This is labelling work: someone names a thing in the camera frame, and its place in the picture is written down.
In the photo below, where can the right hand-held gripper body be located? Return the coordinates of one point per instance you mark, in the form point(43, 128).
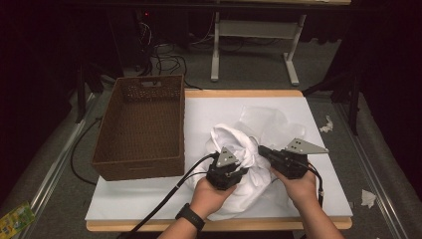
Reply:
point(292, 166)

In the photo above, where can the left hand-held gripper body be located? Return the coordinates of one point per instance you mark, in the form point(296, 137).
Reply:
point(222, 176)

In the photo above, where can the white cloth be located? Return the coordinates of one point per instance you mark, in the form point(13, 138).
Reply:
point(245, 186)

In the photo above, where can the brown woven basket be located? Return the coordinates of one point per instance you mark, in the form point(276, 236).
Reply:
point(139, 132)

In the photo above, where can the person's left hand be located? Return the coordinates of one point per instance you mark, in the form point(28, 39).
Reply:
point(207, 199)

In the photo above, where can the person's right hand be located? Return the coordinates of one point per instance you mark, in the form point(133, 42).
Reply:
point(302, 192)

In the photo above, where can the black wristwatch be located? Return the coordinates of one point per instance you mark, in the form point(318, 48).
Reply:
point(190, 217)

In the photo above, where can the crumpled white paper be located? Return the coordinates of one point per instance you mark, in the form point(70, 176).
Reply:
point(368, 199)
point(326, 126)

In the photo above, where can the black metal stand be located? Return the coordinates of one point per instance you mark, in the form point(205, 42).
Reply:
point(355, 106)
point(80, 99)

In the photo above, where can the green packet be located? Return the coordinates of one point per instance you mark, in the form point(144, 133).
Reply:
point(15, 220)

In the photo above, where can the metal floor rail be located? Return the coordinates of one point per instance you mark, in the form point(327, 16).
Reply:
point(56, 169)
point(371, 172)

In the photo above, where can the white frame desk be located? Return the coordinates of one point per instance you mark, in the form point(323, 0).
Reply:
point(255, 29)

